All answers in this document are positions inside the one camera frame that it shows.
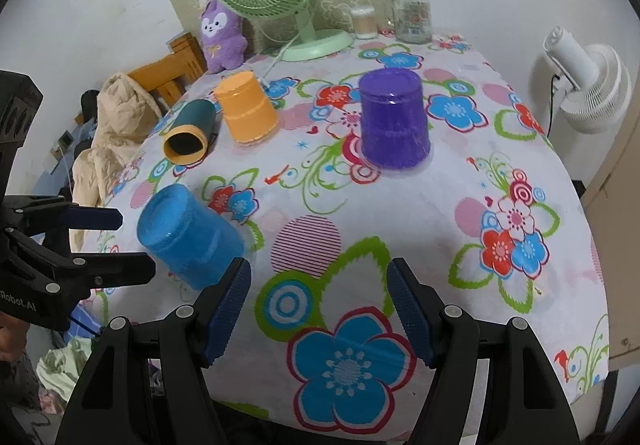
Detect floral tablecloth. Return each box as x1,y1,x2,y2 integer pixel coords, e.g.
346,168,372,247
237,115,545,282
97,32,613,441

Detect purple plush toy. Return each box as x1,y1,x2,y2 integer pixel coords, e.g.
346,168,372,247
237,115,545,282
200,0,249,74

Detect white clip fan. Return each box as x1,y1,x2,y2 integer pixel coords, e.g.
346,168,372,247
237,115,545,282
530,26,633,135

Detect blue cable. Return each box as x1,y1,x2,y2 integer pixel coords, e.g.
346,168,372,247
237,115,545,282
67,307,103,338

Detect dark teal cup yellow rim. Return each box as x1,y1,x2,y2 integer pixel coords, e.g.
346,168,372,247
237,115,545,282
162,98,219,165

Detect beige jacket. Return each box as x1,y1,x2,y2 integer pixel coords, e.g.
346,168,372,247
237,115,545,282
71,74,163,253

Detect wooden chair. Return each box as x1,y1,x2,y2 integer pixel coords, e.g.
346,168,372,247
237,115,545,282
127,32,208,113

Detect blue plastic cup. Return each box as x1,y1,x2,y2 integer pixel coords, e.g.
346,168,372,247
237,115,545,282
136,184,247,291

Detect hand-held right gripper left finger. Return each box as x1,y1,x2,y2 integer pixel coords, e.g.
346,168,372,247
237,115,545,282
54,257,252,445

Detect black fan cable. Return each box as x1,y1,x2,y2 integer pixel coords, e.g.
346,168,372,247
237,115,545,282
545,72,568,136

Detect cotton swab container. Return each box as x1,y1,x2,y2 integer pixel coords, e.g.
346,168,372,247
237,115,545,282
350,6,377,40

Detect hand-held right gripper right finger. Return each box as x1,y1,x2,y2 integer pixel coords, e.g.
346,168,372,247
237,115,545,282
387,257,583,445

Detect beige cardboard panel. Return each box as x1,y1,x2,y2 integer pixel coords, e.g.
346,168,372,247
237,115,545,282
582,122,640,371

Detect orange plastic cup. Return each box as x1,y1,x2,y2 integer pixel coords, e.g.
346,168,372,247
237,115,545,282
215,72,279,145

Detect person's left hand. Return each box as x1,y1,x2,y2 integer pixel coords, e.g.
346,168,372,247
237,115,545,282
0,314,28,362

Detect pile of clothes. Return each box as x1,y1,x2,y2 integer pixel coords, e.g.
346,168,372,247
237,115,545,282
25,335,96,411

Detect purple plastic cup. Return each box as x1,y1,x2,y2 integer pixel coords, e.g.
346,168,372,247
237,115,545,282
359,69,432,170

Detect white fan cable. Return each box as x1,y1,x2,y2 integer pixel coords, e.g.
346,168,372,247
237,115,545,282
260,32,301,81

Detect clear glass jar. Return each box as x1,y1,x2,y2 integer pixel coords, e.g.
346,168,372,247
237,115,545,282
390,0,433,45

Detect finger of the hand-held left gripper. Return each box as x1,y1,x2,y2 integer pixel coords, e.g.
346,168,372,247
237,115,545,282
6,195,124,236
10,231,157,297

